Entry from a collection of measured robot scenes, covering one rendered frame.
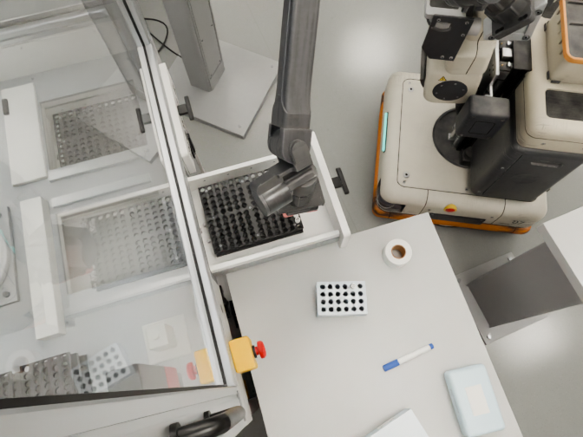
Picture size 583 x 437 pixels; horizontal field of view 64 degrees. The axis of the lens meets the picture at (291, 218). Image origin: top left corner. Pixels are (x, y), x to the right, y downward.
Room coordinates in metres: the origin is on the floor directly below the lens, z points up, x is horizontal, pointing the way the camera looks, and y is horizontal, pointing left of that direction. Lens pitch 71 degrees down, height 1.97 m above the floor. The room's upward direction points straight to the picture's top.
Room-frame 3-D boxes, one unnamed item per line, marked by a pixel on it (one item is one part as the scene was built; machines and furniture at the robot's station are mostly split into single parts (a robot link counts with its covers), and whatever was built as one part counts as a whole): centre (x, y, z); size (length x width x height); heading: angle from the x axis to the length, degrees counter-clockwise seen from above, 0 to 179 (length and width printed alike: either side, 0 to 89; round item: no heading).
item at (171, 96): (0.67, 0.31, 0.87); 0.29 x 0.02 x 0.11; 17
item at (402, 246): (0.32, -0.28, 0.78); 0.07 x 0.07 x 0.04
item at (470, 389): (-0.04, -0.43, 0.78); 0.15 x 0.10 x 0.04; 12
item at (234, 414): (-0.04, 0.08, 1.45); 0.05 x 0.03 x 0.19; 107
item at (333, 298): (0.20, -0.13, 0.78); 0.12 x 0.08 x 0.04; 91
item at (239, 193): (0.40, 0.10, 0.87); 0.22 x 0.18 x 0.06; 107
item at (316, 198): (0.37, -0.02, 1.08); 0.10 x 0.07 x 0.07; 104
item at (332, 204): (0.46, -0.09, 0.87); 0.29 x 0.02 x 0.11; 17
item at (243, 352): (0.05, 0.11, 0.88); 0.07 x 0.05 x 0.07; 17
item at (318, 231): (0.40, 0.11, 0.86); 0.40 x 0.26 x 0.06; 107
